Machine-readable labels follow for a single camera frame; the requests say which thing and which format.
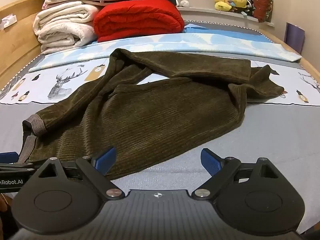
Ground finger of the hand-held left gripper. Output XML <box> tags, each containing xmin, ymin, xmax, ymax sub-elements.
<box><xmin>0</xmin><ymin>152</ymin><xmax>35</xmax><ymax>172</ymax></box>

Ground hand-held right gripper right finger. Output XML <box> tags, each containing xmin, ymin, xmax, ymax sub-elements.
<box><xmin>191</xmin><ymin>148</ymin><xmax>282</xmax><ymax>201</ymax></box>

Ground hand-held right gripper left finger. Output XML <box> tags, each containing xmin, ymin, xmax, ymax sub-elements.
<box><xmin>37</xmin><ymin>147</ymin><xmax>126</xmax><ymax>201</ymax></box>

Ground dark olive corduroy pants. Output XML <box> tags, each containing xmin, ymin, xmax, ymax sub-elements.
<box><xmin>22</xmin><ymin>48</ymin><xmax>285</xmax><ymax>180</ymax></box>

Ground grey deer print bed sheet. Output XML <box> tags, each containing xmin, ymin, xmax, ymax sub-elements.
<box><xmin>0</xmin><ymin>20</ymin><xmax>320</xmax><ymax>234</ymax></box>

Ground light blue blanket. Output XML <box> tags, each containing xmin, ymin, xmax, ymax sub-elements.
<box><xmin>28</xmin><ymin>23</ymin><xmax>303</xmax><ymax>73</ymax></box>

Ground clear plastic packet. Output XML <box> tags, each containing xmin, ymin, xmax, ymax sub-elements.
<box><xmin>0</xmin><ymin>15</ymin><xmax>18</xmax><ymax>28</ymax></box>

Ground folded white blanket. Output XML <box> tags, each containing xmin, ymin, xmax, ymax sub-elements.
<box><xmin>33</xmin><ymin>1</ymin><xmax>100</xmax><ymax>55</ymax></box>

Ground folded red quilt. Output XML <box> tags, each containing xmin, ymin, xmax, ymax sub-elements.
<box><xmin>93</xmin><ymin>0</ymin><xmax>185</xmax><ymax>43</ymax></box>

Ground white window sill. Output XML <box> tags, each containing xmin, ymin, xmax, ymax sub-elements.
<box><xmin>176</xmin><ymin>5</ymin><xmax>275</xmax><ymax>28</ymax></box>

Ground purple board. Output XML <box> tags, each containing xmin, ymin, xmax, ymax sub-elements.
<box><xmin>284</xmin><ymin>22</ymin><xmax>305</xmax><ymax>55</ymax></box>

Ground striped black white plush toy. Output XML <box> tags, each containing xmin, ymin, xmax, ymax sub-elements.
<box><xmin>235</xmin><ymin>0</ymin><xmax>256</xmax><ymax>18</ymax></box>

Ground maroon cushion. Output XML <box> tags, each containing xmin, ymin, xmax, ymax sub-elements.
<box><xmin>252</xmin><ymin>0</ymin><xmax>273</xmax><ymax>23</ymax></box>

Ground wooden bed frame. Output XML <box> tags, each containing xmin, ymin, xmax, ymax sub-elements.
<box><xmin>0</xmin><ymin>0</ymin><xmax>320</xmax><ymax>90</ymax></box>

